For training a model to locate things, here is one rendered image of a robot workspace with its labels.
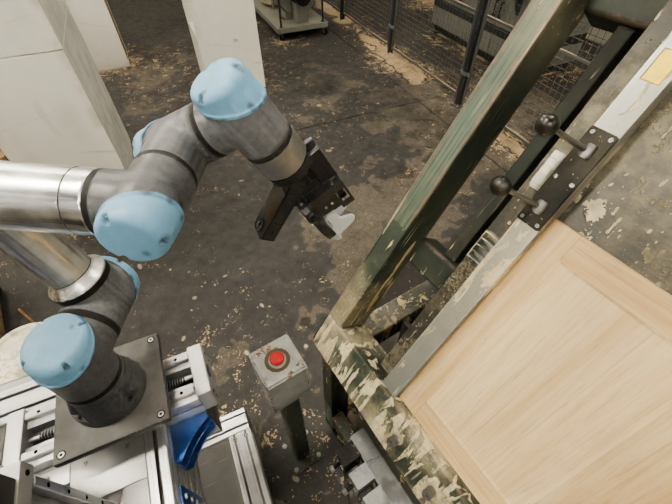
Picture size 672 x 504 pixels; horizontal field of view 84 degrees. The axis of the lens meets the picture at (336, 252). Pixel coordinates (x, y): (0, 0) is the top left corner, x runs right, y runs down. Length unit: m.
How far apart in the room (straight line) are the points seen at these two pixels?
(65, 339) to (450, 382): 0.79
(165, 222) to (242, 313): 1.86
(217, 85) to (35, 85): 2.33
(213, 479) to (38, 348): 1.06
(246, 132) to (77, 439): 0.74
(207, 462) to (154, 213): 1.44
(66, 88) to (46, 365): 2.11
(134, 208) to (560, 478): 0.85
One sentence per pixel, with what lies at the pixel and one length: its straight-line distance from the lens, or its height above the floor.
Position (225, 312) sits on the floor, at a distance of 2.29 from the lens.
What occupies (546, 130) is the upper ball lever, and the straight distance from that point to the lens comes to 0.73.
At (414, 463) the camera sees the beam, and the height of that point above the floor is 0.86.
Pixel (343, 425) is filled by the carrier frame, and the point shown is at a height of 0.18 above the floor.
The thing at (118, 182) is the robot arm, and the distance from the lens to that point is 0.45.
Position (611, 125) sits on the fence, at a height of 1.52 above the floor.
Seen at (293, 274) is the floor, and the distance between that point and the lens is 2.37.
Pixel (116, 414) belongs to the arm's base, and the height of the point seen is 1.06.
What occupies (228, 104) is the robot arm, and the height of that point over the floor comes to 1.66.
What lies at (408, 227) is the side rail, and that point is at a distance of 0.94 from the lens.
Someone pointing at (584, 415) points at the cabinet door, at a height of 1.15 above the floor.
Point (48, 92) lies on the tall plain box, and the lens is 2.77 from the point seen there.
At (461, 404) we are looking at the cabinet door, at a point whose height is 1.00.
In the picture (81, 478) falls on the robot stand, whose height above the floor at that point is 0.95.
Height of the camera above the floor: 1.86
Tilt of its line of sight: 49 degrees down
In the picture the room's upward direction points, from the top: straight up
